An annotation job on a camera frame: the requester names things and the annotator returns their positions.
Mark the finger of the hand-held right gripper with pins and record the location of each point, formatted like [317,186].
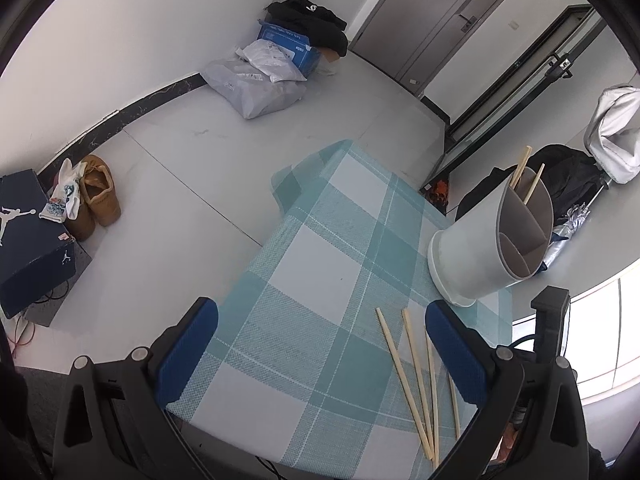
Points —
[550,315]

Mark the grey entrance door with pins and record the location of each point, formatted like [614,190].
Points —
[425,20]

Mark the grey box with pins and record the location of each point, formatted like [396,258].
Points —
[60,300]

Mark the teal checked tablecloth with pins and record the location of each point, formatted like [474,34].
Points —
[300,285]

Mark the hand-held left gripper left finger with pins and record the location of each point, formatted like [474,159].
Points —
[187,352]

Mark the white printed sock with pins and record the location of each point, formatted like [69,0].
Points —
[62,195]

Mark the white hanging bag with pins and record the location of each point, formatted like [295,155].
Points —
[615,130]

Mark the silver folded umbrella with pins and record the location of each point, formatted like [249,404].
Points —
[570,222]

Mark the black backpack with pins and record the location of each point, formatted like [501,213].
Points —
[565,170]

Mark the white plastic parcel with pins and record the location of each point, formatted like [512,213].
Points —
[270,60]

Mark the navy shoe box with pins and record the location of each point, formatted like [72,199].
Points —
[30,240]

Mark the black clothing pile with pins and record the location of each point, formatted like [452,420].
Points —
[310,20]

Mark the orange black object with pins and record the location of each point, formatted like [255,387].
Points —
[440,192]

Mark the grey plastic parcel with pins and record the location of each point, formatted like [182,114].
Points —
[260,95]

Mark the white grey utensil holder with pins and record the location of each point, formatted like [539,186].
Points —
[470,260]

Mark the dark framed door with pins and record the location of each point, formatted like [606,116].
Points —
[525,55]

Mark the blue cardboard box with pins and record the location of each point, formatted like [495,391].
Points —
[280,35]

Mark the brown shoe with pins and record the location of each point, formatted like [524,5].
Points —
[82,225]
[100,195]

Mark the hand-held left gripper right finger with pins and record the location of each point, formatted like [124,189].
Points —
[457,355]

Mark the brown cardboard box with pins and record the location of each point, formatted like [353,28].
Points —
[327,52]

